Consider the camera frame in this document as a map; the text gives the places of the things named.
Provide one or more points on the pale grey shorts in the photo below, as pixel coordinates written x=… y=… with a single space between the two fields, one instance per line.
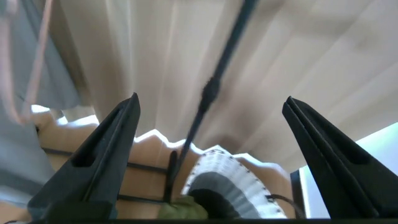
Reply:
x=18 y=155

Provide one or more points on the black clothes rack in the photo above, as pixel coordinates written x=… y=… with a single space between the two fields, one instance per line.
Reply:
x=211 y=90

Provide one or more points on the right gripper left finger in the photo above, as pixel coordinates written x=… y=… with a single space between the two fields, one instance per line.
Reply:
x=93 y=174

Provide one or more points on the pink clothes hanger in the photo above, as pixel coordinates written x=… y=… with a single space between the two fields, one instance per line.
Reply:
x=37 y=65

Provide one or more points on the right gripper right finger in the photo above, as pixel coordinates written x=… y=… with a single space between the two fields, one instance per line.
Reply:
x=348 y=180

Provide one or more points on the green garment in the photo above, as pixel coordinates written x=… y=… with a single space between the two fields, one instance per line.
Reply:
x=183 y=210

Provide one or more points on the beige curtain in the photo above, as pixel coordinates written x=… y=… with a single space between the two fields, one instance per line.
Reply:
x=155 y=62

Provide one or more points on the white laundry basket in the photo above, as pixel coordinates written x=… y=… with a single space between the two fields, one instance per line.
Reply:
x=224 y=168

